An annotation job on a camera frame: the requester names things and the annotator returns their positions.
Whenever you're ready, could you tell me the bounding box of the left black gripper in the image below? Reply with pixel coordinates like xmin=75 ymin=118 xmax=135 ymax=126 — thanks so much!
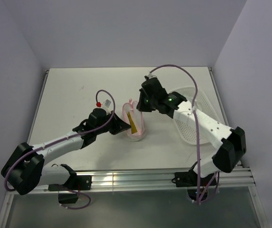
xmin=95 ymin=111 xmax=131 ymax=135

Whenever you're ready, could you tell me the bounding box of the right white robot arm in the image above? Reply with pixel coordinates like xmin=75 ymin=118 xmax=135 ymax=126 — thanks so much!
xmin=137 ymin=76 xmax=246 ymax=185

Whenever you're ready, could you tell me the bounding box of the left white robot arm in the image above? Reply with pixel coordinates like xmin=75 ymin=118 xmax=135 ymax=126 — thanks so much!
xmin=1 ymin=108 xmax=131 ymax=195

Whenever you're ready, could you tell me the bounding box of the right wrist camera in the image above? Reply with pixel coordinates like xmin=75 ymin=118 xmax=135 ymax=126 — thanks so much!
xmin=144 ymin=72 xmax=156 ymax=80

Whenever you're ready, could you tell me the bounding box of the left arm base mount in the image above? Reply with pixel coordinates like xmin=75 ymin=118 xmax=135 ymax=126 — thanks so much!
xmin=48 ymin=175 xmax=92 ymax=205

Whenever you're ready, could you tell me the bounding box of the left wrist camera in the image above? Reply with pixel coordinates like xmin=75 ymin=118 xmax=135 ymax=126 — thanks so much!
xmin=96 ymin=99 xmax=112 ymax=113

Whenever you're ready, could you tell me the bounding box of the white plastic basket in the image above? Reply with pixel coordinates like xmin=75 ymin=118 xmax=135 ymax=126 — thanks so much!
xmin=169 ymin=86 xmax=220 ymax=145

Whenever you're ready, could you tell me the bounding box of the yellow bra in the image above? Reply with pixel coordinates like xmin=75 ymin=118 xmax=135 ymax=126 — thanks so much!
xmin=127 ymin=112 xmax=138 ymax=134

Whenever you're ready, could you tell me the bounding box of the white mesh laundry bag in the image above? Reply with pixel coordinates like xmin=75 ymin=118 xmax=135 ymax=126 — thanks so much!
xmin=122 ymin=99 xmax=146 ymax=142

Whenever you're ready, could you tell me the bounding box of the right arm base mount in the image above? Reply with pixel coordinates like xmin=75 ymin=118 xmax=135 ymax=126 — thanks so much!
xmin=171 ymin=171 xmax=218 ymax=201

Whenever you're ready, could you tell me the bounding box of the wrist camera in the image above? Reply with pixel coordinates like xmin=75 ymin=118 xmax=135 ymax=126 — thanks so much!
xmin=96 ymin=99 xmax=112 ymax=113
xmin=144 ymin=72 xmax=156 ymax=80

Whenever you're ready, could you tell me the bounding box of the aluminium frame rail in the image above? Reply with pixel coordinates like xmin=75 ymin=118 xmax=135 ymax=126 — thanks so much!
xmin=30 ymin=167 xmax=255 ymax=194

